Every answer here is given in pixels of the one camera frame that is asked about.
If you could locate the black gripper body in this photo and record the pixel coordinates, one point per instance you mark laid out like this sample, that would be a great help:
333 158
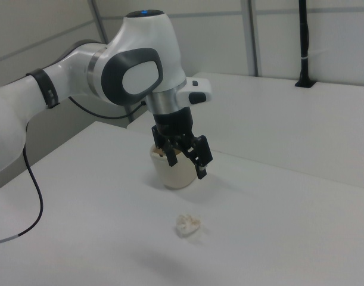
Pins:
174 122

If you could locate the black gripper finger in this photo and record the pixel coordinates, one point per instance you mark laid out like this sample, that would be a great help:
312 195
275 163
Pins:
171 156
203 152

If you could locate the white paper trash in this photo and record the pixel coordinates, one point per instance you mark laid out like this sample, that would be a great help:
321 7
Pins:
187 225

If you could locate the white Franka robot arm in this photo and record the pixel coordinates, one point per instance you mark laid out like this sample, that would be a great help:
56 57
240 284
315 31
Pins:
80 65

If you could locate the small white bin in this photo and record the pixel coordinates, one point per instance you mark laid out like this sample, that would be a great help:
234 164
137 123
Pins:
178 175

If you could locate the grey partition frame post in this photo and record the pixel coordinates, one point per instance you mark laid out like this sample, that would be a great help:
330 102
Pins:
254 38
99 21

